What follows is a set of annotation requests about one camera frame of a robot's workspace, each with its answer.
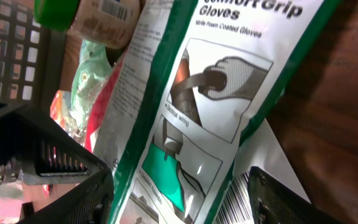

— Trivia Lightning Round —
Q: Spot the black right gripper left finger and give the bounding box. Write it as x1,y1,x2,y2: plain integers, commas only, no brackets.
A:
0,102,114,223

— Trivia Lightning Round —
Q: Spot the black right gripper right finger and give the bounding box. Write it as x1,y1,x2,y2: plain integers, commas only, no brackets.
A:
247,166,341,224

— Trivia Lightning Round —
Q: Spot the red tool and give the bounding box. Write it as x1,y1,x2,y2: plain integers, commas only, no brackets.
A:
42,55,126,200

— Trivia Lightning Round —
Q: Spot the green white gloves package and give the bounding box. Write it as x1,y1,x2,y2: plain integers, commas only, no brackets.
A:
94,0,338,223

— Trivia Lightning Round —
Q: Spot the green lid jar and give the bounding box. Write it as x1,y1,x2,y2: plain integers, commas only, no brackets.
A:
34,0,141,49

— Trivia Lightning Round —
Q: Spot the grey plastic shopping basket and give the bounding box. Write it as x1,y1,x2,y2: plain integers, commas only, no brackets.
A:
0,0,66,113

